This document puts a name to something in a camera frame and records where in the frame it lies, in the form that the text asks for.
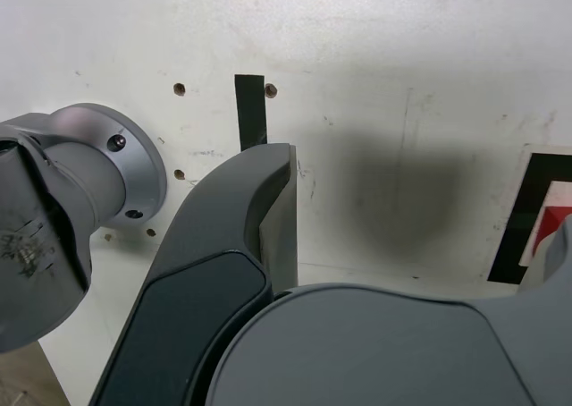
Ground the red cube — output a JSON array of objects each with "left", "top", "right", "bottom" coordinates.
[{"left": 520, "top": 205, "right": 572, "bottom": 267}]

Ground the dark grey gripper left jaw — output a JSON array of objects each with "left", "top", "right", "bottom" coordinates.
[{"left": 88, "top": 142, "right": 299, "bottom": 406}]

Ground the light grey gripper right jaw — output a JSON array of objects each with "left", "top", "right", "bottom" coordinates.
[{"left": 204, "top": 212, "right": 572, "bottom": 406}]

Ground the black tape square outline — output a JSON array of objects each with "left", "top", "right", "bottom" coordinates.
[{"left": 486, "top": 152, "right": 572, "bottom": 286}]

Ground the black tape strip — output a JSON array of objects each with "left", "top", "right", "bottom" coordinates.
[{"left": 234, "top": 73, "right": 271, "bottom": 154}]

